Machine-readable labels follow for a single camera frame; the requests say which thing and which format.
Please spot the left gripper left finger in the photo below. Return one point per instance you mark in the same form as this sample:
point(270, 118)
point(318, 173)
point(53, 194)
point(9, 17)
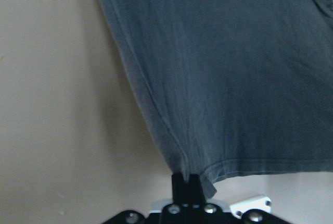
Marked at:
point(178, 191)

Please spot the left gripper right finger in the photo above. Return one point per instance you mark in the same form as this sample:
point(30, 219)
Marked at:
point(194, 191)

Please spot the black graphic t-shirt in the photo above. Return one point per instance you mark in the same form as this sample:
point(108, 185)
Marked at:
point(231, 88)

